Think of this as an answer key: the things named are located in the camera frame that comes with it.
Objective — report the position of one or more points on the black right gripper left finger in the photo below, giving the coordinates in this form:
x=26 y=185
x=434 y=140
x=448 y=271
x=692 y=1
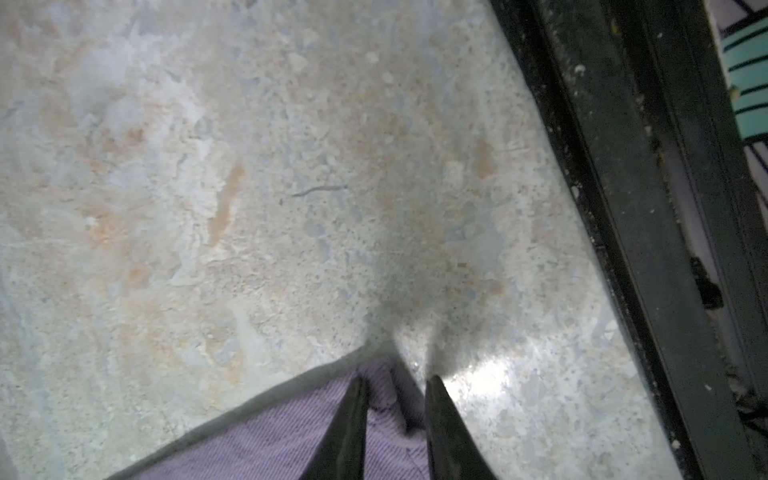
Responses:
x=341 y=452

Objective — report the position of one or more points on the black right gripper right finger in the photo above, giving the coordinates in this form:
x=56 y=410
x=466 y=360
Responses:
x=452 y=453

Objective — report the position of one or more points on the purple long pants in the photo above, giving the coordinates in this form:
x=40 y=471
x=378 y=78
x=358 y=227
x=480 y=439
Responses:
x=275 y=434

